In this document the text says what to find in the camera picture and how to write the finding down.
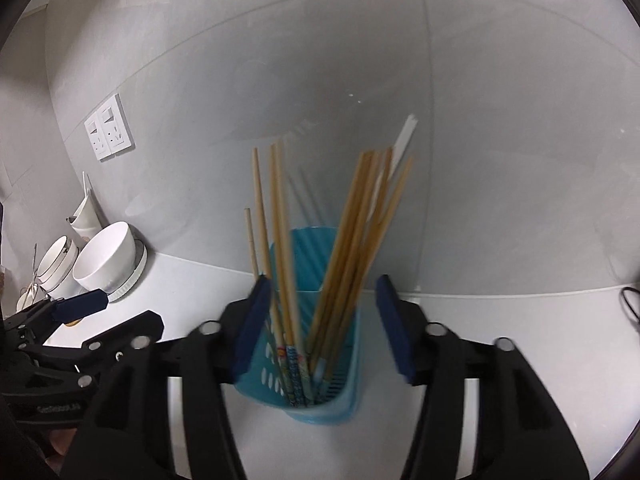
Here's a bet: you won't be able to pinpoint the white bowl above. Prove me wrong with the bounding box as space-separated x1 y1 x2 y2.
72 221 136 294

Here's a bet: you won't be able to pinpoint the pale chopstick right group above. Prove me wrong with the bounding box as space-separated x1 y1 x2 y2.
312 148 392 374

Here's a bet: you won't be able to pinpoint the white wall socket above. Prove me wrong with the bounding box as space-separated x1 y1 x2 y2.
85 113 111 160
98 93 134 155

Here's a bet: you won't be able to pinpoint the dark amber chopstick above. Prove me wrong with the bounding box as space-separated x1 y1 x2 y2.
269 143 309 408

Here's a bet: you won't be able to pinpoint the person's hand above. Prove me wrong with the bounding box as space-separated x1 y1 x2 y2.
48 428 77 458

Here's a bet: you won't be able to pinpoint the amber chopstick far right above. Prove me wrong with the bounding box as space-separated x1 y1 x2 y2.
315 162 412 387

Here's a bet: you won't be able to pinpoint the white ribbed plate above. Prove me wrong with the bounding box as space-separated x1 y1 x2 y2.
107 238 149 304

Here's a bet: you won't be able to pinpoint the pale thin chopstick left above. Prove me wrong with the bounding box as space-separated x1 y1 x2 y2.
252 148 295 406

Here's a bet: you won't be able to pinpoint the blue plastic utensil holder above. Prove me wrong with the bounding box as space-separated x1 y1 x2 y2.
235 226 360 426

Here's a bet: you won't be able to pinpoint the amber chopstick right group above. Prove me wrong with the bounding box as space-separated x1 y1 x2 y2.
307 151 376 368

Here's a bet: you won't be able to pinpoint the stacked white bowls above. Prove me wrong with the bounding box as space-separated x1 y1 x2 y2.
16 235 78 311

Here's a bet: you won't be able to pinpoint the pale wooden chopstick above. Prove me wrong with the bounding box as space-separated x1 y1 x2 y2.
244 208 259 281

